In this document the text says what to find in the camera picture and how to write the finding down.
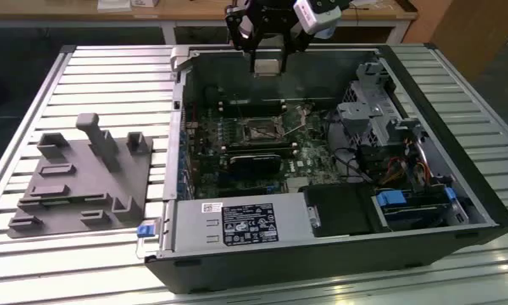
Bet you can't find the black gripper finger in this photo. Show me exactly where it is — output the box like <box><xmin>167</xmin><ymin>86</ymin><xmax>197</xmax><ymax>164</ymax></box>
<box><xmin>227</xmin><ymin>4</ymin><xmax>263</xmax><ymax>74</ymax></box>
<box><xmin>280</xmin><ymin>30</ymin><xmax>312</xmax><ymax>72</ymax></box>

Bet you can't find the silver square CPU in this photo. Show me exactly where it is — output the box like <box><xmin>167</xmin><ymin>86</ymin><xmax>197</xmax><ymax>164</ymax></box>
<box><xmin>253</xmin><ymin>58</ymin><xmax>283</xmax><ymax>78</ymax></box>

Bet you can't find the metal socket cover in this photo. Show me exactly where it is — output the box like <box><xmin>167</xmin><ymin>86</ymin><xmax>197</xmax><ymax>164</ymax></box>
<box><xmin>284</xmin><ymin>103</ymin><xmax>314</xmax><ymax>128</ymax></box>

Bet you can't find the CPU socket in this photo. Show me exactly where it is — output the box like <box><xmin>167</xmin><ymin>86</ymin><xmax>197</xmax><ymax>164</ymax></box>
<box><xmin>241</xmin><ymin>118</ymin><xmax>283</xmax><ymax>143</ymax></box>

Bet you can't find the black plastic bay cover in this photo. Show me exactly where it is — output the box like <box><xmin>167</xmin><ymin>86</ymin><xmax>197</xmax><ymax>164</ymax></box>
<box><xmin>300</xmin><ymin>184</ymin><xmax>391</xmax><ymax>238</ymax></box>

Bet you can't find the grey case release latch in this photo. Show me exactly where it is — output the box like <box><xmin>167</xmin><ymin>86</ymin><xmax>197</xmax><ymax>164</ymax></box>
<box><xmin>168</xmin><ymin>47</ymin><xmax>196</xmax><ymax>72</ymax></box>

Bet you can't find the grey metal drive cage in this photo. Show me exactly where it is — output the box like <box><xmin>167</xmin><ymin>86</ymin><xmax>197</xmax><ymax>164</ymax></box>
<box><xmin>336</xmin><ymin>62</ymin><xmax>422</xmax><ymax>147</ymax></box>

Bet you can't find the white box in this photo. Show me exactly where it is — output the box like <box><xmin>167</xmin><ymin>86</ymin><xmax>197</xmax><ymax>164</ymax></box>
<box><xmin>96</xmin><ymin>0</ymin><xmax>132</xmax><ymax>13</ymax></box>

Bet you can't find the black RAM stick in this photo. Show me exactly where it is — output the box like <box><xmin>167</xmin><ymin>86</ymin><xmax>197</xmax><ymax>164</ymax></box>
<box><xmin>227</xmin><ymin>142</ymin><xmax>292</xmax><ymax>151</ymax></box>

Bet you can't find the green motherboard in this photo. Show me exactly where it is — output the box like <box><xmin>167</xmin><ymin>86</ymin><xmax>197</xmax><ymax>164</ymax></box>
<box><xmin>180</xmin><ymin>101</ymin><xmax>344</xmax><ymax>201</ymax></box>

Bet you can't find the black graphics card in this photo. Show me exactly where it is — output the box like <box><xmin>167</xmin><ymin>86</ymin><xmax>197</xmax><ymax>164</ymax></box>
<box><xmin>227</xmin><ymin>154</ymin><xmax>283</xmax><ymax>174</ymax></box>

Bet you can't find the wooden cabinet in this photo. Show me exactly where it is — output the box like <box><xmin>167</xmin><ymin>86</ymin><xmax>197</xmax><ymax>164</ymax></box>
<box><xmin>406</xmin><ymin>0</ymin><xmax>508</xmax><ymax>83</ymax></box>

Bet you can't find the wooden desk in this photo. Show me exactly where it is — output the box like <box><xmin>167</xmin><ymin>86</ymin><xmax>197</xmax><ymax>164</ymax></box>
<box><xmin>0</xmin><ymin>0</ymin><xmax>419</xmax><ymax>44</ymax></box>

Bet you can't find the silver chipset heatsink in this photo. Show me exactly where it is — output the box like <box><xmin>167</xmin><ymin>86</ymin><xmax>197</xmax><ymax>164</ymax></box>
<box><xmin>287</xmin><ymin>177</ymin><xmax>314</xmax><ymax>192</ymax></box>

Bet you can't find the blue disk carrier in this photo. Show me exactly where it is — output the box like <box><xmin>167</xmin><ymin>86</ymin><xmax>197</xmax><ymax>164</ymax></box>
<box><xmin>375</xmin><ymin>189</ymin><xmax>407</xmax><ymax>209</ymax></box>

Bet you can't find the grey parts rack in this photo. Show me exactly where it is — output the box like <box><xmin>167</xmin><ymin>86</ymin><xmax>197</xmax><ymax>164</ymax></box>
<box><xmin>7</xmin><ymin>112</ymin><xmax>156</xmax><ymax>239</ymax></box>

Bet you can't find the black hard disk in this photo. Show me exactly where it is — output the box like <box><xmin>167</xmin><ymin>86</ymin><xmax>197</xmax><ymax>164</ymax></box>
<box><xmin>382</xmin><ymin>196</ymin><xmax>455</xmax><ymax>228</ymax></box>

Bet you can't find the silver power supply unit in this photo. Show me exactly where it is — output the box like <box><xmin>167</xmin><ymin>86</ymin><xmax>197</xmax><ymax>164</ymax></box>
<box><xmin>168</xmin><ymin>193</ymin><xmax>318</xmax><ymax>255</ymax></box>

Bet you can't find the blue case latch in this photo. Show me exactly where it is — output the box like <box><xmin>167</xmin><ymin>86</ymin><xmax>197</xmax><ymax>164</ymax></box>
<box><xmin>136</xmin><ymin>223</ymin><xmax>159</xmax><ymax>238</ymax></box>

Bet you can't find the black open PC case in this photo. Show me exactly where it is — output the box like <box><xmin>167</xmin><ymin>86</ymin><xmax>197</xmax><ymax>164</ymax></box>
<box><xmin>143</xmin><ymin>43</ymin><xmax>508</xmax><ymax>295</ymax></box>

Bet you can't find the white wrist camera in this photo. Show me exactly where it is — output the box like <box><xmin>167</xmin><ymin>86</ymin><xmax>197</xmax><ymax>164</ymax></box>
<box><xmin>294</xmin><ymin>0</ymin><xmax>343</xmax><ymax>33</ymax></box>

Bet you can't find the coloured power wire bundle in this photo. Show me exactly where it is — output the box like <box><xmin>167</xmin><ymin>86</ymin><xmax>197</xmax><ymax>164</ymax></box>
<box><xmin>380</xmin><ymin>157</ymin><xmax>434</xmax><ymax>187</ymax></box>

